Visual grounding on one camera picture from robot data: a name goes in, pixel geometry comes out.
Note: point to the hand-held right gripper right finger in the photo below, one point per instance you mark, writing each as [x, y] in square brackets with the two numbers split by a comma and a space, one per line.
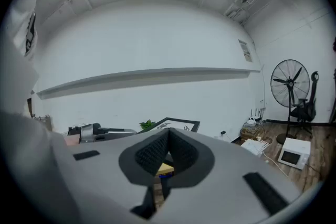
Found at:
[223, 186]

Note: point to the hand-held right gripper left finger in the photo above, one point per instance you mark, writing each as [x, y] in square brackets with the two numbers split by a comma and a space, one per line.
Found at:
[105, 178]

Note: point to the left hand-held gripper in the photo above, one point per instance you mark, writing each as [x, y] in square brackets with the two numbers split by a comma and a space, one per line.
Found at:
[85, 132]

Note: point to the black framed picture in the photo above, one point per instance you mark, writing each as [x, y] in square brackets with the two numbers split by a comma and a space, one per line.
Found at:
[181, 124]

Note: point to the person's left forearm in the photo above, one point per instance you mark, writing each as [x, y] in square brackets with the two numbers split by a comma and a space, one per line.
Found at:
[72, 140]

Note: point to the light wooden table top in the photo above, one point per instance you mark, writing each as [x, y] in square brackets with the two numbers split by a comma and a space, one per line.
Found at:
[165, 168]

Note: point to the green leafy plant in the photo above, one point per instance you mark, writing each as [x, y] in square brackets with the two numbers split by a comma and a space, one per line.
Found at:
[147, 125]

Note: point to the white flat box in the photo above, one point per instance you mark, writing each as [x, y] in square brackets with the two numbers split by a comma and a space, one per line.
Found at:
[250, 147]

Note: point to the white pegboard panel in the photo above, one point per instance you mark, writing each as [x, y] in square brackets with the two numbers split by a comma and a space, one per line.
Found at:
[263, 144]

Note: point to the white router with antennas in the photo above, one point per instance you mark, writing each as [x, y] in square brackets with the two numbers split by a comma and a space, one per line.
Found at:
[253, 120]

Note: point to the white microwave oven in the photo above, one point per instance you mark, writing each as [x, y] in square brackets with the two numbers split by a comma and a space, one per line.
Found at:
[294, 153]

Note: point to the black office chair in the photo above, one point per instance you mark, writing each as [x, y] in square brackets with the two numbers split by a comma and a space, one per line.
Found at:
[305, 110]

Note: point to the person's white t-shirt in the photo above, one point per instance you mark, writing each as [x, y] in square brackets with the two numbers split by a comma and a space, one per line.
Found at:
[18, 81]

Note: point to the black standing fan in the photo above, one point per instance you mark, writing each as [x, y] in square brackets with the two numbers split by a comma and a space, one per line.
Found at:
[290, 84]

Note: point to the black wall plug adapter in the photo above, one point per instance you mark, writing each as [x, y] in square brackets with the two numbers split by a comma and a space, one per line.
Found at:
[223, 132]

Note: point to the long white wall shelf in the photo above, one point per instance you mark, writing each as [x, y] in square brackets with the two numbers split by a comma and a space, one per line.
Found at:
[147, 76]

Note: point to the paper notice on wall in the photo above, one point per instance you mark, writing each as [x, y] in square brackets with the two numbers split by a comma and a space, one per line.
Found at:
[245, 50]

